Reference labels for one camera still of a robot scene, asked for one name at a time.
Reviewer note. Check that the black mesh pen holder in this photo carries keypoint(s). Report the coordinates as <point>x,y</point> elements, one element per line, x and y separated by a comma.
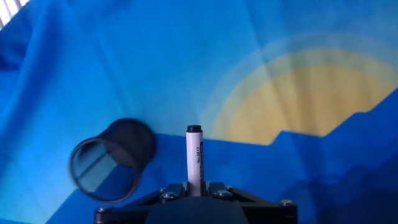
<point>130,140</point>

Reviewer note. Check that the blue mountain print cloth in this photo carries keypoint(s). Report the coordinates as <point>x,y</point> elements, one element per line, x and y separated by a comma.
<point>217,62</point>

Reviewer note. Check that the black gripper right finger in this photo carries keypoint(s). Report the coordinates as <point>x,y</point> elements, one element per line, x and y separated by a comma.
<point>248,203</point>

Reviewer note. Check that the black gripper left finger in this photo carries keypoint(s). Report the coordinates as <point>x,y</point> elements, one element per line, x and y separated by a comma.
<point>161,199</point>

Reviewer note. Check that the white whiteboard marker pen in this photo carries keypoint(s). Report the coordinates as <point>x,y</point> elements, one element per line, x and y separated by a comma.
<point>194,158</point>

